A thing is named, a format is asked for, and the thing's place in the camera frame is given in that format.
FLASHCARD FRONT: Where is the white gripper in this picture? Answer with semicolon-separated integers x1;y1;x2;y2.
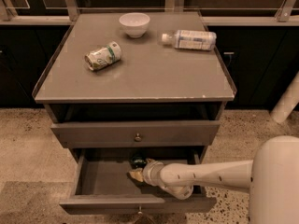
129;158;164;187

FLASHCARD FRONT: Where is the dark green can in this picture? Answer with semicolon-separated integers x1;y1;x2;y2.
130;154;147;169

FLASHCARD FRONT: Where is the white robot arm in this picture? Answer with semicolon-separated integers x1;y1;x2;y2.
130;135;299;224

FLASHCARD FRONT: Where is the brass top drawer knob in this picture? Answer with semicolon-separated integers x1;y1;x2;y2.
135;133;142;142

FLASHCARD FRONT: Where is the open grey middle drawer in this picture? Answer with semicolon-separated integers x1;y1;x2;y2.
60;147;216;215

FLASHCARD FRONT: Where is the grey top drawer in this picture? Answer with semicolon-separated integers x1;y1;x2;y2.
51;120;220;148

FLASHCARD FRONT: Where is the grey drawer cabinet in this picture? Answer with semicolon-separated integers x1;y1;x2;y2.
34;13;235;163

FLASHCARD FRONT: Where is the white green can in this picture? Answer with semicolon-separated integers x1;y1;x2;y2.
85;41;121;71

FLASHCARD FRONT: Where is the clear plastic water bottle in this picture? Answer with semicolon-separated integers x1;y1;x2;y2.
161;30;217;51

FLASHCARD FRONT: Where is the white ceramic bowl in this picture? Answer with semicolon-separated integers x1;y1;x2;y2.
119;12;150;38

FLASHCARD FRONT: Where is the brass middle drawer handle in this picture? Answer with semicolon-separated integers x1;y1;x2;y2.
134;208;154;224

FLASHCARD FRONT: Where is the metal window frame rail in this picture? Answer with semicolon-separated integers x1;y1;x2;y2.
0;0;299;26

